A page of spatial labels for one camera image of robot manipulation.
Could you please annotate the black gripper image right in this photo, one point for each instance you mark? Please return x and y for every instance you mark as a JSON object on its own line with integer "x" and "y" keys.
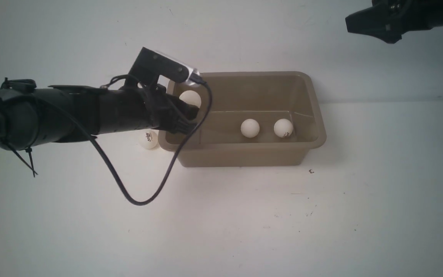
{"x": 388, "y": 20}

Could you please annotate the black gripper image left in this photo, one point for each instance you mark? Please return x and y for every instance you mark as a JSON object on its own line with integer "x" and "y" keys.
{"x": 173, "y": 115}

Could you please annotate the white ball with logo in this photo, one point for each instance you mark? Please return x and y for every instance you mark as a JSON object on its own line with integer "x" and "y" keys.
{"x": 148, "y": 139}

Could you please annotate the tan plastic storage bin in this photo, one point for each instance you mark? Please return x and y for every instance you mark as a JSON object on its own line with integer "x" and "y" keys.
{"x": 257, "y": 119}

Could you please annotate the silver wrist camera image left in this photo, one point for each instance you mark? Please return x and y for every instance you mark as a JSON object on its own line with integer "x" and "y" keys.
{"x": 150, "y": 65}

